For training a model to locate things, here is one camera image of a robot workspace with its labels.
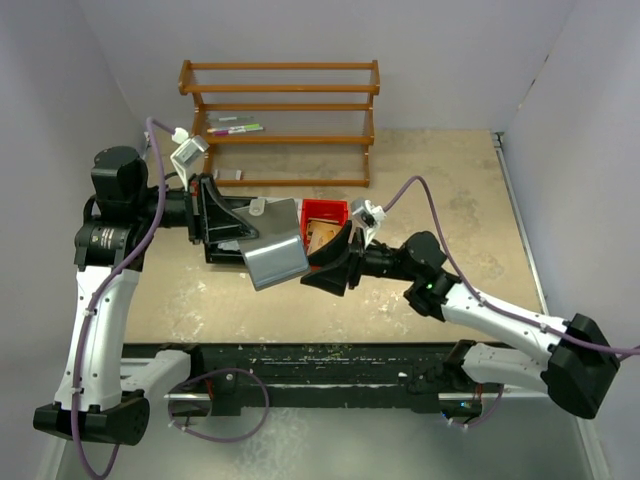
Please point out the wooden slatted rack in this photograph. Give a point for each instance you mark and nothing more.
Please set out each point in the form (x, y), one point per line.
(297, 103)

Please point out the pink marker pen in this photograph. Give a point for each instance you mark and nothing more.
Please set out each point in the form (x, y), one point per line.
(225, 132)

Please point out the wooden pieces in red bin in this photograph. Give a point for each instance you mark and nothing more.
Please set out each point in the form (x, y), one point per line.
(320, 232)

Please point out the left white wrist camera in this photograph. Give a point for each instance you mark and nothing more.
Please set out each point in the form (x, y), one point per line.
(190, 149)

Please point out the light green marker pen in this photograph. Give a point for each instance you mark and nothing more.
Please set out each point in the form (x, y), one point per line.
(248, 128)

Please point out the grey card holder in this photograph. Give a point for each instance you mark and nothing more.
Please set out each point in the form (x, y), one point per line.
(278, 254)

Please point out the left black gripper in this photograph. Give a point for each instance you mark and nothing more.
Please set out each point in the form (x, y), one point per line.
(209, 216)

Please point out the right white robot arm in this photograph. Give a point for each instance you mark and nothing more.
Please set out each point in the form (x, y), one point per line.
(570, 361)

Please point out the red plastic bin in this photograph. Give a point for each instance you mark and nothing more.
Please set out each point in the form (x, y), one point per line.
(324, 209)

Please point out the black plastic bin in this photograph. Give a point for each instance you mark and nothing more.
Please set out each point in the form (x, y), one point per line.
(215, 254)

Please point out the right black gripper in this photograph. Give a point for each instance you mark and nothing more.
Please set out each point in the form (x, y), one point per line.
(338, 260)

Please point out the small grey clip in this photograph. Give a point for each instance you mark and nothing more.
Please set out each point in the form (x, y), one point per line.
(228, 174)

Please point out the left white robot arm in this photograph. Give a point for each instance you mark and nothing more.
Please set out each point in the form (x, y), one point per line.
(94, 403)

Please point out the aluminium frame rail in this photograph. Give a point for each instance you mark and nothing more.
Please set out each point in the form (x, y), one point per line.
(356, 396)

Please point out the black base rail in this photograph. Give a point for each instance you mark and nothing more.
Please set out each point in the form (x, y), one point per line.
(418, 367)

